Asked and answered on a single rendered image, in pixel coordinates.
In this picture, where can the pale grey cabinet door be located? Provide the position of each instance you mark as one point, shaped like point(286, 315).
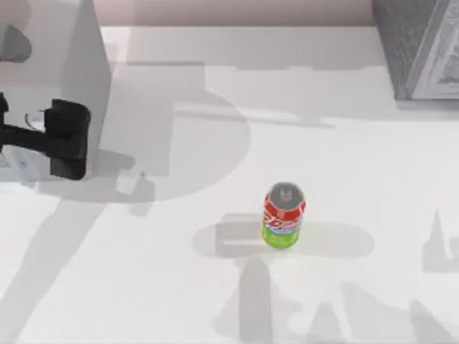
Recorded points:
point(438, 61)

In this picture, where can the white tall cabinet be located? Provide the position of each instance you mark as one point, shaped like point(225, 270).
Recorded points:
point(84, 71)

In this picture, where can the red and green can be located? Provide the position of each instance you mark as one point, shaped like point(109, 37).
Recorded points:
point(284, 219)

